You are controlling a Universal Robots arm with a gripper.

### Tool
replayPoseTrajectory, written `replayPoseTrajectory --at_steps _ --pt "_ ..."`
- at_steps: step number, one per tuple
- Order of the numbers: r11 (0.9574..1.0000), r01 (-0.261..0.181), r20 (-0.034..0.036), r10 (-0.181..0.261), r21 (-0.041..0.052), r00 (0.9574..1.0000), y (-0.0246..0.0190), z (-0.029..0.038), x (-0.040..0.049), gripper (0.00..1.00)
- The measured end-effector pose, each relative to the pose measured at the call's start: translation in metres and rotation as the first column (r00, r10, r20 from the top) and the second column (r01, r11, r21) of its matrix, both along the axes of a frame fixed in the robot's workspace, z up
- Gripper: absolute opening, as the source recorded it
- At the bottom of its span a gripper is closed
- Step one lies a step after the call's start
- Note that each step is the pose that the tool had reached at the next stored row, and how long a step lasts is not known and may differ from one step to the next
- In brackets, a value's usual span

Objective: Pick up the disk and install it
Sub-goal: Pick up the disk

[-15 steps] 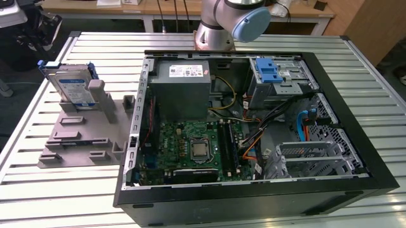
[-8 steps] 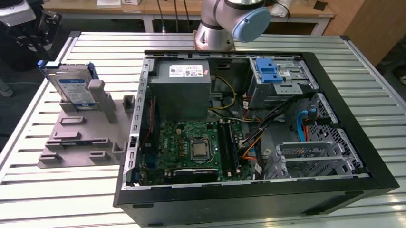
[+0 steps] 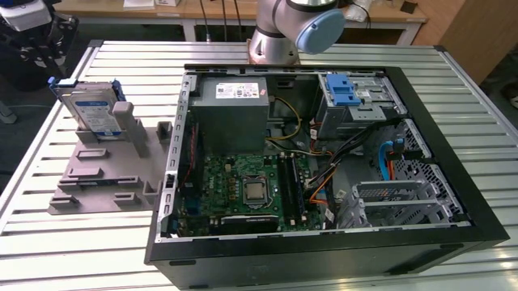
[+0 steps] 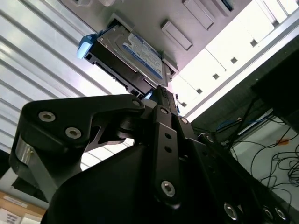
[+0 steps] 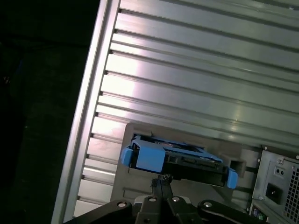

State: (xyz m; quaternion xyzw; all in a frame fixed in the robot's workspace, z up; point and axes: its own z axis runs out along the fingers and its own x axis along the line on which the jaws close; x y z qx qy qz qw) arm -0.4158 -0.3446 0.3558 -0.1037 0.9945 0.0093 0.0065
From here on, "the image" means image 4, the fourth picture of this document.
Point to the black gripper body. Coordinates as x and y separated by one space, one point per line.
112 186

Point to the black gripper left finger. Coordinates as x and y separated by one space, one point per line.
60 116

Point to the hard disk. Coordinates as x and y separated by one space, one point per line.
121 58

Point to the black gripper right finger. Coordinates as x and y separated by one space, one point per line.
233 177

